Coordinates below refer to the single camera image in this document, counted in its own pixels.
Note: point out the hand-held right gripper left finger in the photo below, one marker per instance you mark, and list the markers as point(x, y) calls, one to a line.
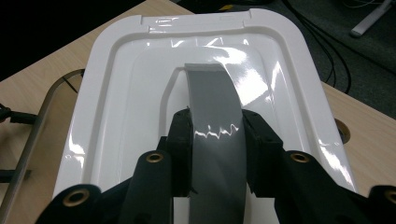
point(180, 149)

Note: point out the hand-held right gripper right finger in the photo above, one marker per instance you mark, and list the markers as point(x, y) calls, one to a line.
point(261, 149)

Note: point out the transparent brown storage bin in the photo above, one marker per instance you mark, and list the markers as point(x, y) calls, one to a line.
point(34, 133)

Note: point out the black stand with striped base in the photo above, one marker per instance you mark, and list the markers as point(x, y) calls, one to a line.
point(226, 7)

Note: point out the white metal stand frame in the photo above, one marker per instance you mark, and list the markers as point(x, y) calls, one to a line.
point(370, 20)

